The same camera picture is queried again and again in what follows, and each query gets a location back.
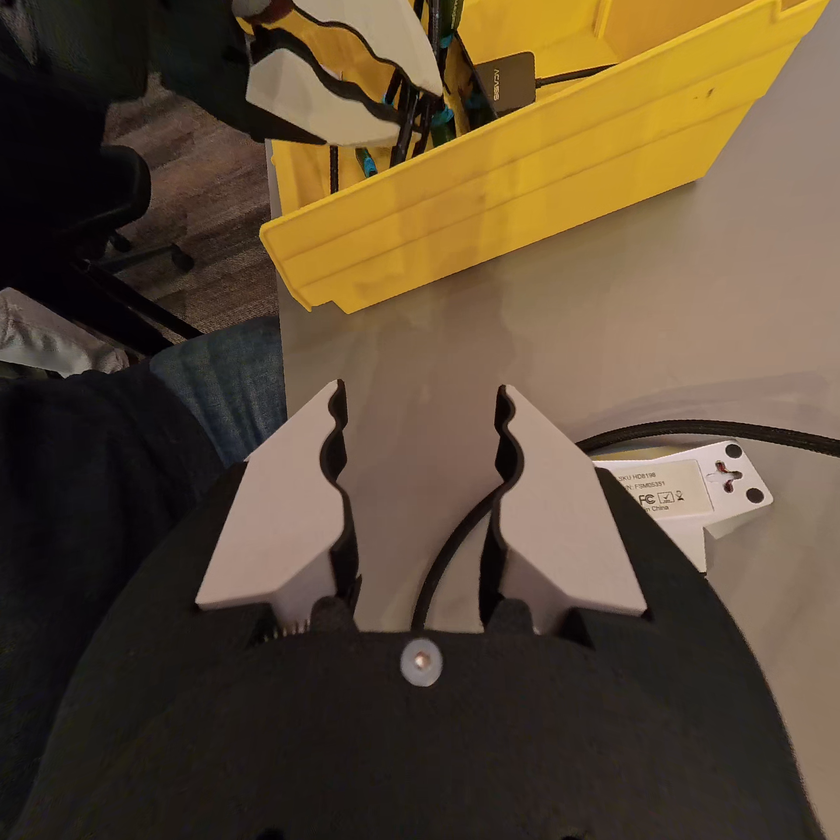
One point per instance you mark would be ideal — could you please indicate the black usb adapter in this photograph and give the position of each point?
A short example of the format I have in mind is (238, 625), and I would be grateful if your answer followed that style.
(505, 82)

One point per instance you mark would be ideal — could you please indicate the black chair armrest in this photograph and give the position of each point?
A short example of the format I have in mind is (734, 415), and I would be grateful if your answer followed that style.
(111, 190)

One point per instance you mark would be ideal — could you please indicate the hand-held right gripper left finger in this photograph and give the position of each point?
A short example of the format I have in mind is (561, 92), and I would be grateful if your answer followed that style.
(282, 518)

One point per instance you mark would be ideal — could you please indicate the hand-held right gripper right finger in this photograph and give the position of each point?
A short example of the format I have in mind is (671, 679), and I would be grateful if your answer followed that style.
(564, 531)

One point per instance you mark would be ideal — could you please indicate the person's jeans leg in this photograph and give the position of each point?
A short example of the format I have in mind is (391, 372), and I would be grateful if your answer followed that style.
(229, 380)

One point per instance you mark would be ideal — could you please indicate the grey cloth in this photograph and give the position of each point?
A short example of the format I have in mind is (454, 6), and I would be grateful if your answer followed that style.
(52, 334)

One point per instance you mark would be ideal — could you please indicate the person's dark sweater torso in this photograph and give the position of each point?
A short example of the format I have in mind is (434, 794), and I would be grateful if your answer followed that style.
(85, 525)

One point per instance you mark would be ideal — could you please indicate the yellow plastic bin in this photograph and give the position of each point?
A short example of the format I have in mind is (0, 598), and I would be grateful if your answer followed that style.
(525, 177)

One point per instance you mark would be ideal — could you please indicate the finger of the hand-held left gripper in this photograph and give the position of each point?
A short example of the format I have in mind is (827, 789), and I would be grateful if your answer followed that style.
(302, 92)
(380, 26)

